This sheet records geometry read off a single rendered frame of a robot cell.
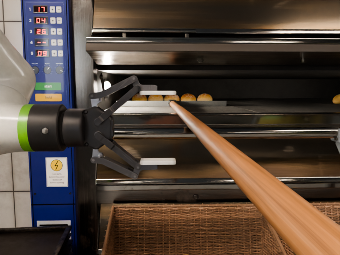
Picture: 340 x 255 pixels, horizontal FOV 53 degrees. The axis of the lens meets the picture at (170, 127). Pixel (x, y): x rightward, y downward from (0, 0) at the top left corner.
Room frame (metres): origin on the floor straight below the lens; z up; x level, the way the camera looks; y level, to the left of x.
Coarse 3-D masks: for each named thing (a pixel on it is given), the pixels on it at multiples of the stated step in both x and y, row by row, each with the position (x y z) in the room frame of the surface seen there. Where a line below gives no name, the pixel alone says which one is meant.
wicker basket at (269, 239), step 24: (120, 216) 1.16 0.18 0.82; (144, 216) 1.16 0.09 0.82; (168, 216) 1.17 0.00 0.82; (192, 216) 1.17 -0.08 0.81; (216, 216) 1.18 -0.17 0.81; (240, 216) 1.18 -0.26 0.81; (120, 240) 1.14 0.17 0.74; (144, 240) 1.14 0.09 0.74; (168, 240) 1.14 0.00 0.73; (192, 240) 1.15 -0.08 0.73; (216, 240) 1.15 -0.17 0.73; (240, 240) 1.15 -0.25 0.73; (264, 240) 1.14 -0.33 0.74
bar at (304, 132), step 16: (128, 128) 0.84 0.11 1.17; (144, 128) 0.84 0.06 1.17; (160, 128) 0.85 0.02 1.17; (176, 128) 0.85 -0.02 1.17; (224, 128) 0.85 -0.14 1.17; (240, 128) 0.85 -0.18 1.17; (256, 128) 0.85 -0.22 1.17; (272, 128) 0.85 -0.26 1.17; (288, 128) 0.86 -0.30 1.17; (304, 128) 0.86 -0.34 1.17; (320, 128) 0.86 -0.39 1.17; (336, 128) 0.86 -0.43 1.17; (336, 144) 0.87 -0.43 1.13
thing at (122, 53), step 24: (96, 48) 1.05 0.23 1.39; (120, 48) 1.06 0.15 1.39; (144, 48) 1.06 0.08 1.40; (168, 48) 1.06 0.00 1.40; (192, 48) 1.07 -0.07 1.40; (216, 48) 1.07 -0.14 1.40; (240, 48) 1.07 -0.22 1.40; (264, 48) 1.08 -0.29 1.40; (288, 48) 1.08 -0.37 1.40; (312, 48) 1.08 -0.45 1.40; (336, 48) 1.08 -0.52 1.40
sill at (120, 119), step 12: (120, 120) 1.21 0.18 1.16; (132, 120) 1.21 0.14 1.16; (144, 120) 1.21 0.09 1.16; (156, 120) 1.21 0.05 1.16; (168, 120) 1.21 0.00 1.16; (180, 120) 1.21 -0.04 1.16; (204, 120) 1.22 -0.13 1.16; (216, 120) 1.22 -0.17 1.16; (228, 120) 1.22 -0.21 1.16; (240, 120) 1.22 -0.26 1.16; (252, 120) 1.22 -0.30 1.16; (264, 120) 1.23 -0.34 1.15; (276, 120) 1.23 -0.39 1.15; (288, 120) 1.23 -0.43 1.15; (300, 120) 1.23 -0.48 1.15; (312, 120) 1.23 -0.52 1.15; (324, 120) 1.23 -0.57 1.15; (336, 120) 1.24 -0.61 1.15
